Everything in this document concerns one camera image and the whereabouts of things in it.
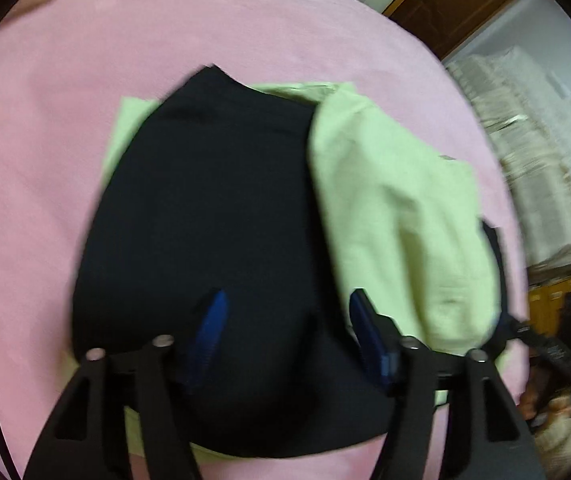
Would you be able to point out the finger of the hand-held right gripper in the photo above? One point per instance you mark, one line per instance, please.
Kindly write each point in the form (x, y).
(503, 310)

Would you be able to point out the green and black jacket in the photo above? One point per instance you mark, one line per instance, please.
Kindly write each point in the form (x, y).
(275, 260)

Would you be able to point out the brown wooden door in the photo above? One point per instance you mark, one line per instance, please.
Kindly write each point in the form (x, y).
(453, 0)

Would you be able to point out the pink bed sheet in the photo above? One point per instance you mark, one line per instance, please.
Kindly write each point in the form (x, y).
(50, 160)

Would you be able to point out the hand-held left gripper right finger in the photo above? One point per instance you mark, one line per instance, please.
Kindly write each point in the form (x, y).
(369, 332)

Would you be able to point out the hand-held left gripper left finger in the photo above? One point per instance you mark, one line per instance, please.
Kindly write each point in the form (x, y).
(211, 330)

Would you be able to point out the yellow wooden cabinet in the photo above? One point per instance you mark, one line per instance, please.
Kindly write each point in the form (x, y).
(558, 305)

